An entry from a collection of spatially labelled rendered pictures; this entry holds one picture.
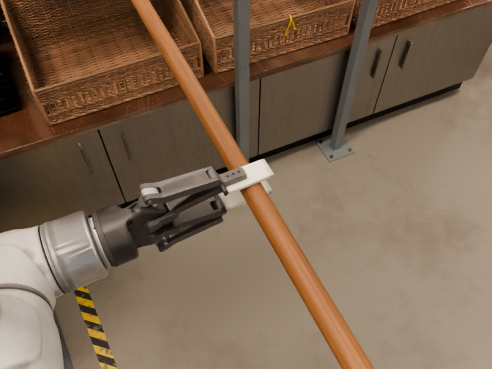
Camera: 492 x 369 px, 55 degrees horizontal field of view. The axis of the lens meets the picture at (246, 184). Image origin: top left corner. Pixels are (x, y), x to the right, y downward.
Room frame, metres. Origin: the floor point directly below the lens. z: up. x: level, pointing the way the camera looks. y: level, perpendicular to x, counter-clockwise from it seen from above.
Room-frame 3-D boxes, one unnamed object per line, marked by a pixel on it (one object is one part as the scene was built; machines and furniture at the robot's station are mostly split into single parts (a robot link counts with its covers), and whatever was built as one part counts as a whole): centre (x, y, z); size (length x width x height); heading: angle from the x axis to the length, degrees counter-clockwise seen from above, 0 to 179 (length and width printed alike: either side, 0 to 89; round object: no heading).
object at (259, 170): (0.37, 0.00, 1.21); 0.07 x 0.03 x 0.01; 116
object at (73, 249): (0.27, 0.21, 1.19); 0.09 x 0.06 x 0.09; 26
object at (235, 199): (0.37, 0.00, 1.17); 0.07 x 0.03 x 0.01; 116
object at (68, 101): (1.37, 0.50, 0.72); 0.56 x 0.49 x 0.28; 116
